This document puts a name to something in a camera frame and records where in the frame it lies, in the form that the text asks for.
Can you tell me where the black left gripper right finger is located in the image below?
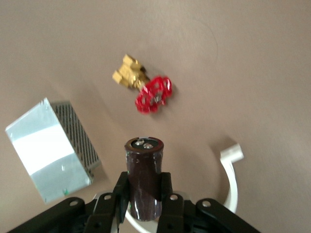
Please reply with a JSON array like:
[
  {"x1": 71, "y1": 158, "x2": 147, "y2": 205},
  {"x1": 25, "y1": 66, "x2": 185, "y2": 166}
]
[{"x1": 156, "y1": 171, "x2": 262, "y2": 233}]

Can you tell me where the brass valve with red handwheel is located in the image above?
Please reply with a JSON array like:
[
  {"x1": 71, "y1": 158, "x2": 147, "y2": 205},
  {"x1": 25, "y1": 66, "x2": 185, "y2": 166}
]
[{"x1": 112, "y1": 54, "x2": 173, "y2": 115}]

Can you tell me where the dark brown cylindrical capacitor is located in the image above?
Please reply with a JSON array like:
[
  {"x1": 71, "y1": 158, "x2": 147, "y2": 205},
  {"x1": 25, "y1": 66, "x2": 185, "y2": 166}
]
[{"x1": 124, "y1": 136, "x2": 165, "y2": 221}]

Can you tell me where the white half-ring pipe clamp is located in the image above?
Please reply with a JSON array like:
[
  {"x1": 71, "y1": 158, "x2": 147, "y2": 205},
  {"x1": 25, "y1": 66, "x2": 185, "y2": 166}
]
[{"x1": 93, "y1": 143, "x2": 245, "y2": 233}]

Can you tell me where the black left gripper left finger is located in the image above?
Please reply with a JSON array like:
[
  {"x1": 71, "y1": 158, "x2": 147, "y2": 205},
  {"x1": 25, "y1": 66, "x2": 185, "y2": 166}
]
[{"x1": 9, "y1": 171, "x2": 131, "y2": 233}]

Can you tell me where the silver metal power supply box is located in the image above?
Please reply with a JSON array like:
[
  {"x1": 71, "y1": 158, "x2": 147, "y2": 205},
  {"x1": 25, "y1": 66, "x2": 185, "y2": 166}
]
[{"x1": 4, "y1": 97, "x2": 102, "y2": 204}]

